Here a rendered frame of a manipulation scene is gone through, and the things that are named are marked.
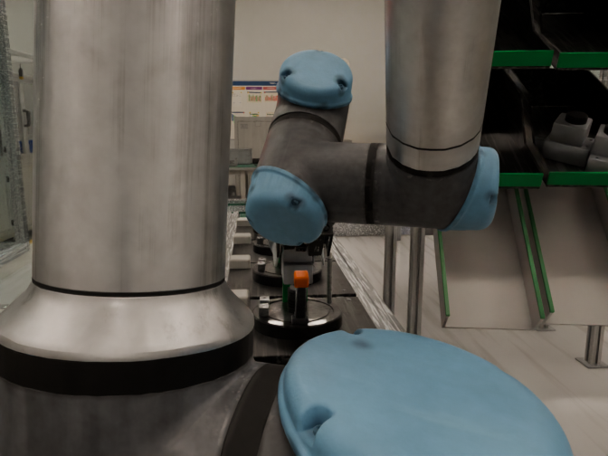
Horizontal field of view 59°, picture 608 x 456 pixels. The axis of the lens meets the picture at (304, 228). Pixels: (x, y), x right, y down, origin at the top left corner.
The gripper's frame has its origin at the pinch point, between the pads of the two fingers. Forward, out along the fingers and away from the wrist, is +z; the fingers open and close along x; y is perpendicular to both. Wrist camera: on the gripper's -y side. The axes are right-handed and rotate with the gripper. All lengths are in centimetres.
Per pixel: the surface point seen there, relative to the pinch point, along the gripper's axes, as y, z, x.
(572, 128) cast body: -8.8, -16.4, 39.7
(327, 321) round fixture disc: 11.1, 3.0, 4.0
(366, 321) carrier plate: 9.1, 7.7, 11.0
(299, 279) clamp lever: 8.3, -4.8, -0.4
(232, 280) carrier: -9.0, 25.0, -11.0
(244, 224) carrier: -51, 64, -9
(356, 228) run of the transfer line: -71, 95, 32
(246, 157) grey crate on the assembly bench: -378, 388, -14
